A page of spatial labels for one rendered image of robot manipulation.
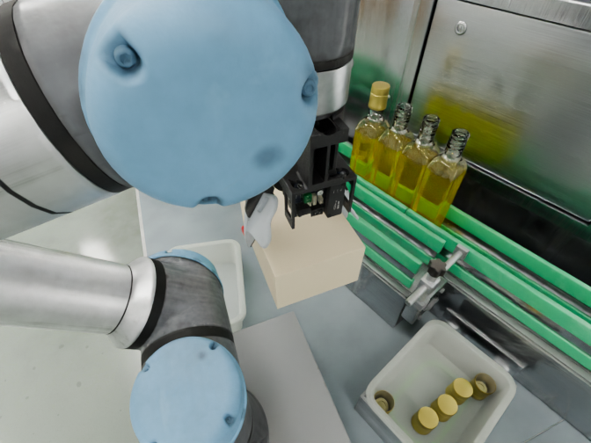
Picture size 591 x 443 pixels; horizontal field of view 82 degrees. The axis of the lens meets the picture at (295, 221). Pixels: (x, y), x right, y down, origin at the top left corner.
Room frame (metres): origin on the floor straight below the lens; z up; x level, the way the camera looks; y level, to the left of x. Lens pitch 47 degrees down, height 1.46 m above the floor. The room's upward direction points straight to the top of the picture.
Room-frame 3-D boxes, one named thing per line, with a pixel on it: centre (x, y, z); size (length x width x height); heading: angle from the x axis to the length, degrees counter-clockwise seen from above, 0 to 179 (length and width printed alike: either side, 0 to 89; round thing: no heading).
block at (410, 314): (0.35, -0.26, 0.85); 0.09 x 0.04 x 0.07; 131
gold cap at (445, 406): (0.17, -0.26, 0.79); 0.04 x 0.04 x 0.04
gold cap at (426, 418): (0.15, -0.22, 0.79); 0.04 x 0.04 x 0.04
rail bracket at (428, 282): (0.34, -0.25, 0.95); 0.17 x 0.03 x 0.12; 131
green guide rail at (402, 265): (1.02, 0.35, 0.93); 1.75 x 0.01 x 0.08; 41
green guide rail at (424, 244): (1.06, 0.30, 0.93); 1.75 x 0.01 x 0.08; 41
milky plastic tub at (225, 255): (0.41, 0.20, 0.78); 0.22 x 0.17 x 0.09; 10
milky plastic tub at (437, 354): (0.19, -0.25, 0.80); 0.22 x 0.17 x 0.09; 131
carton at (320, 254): (0.32, 0.00, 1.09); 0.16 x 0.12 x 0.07; 22
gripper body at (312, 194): (0.29, -0.01, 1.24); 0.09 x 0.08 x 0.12; 22
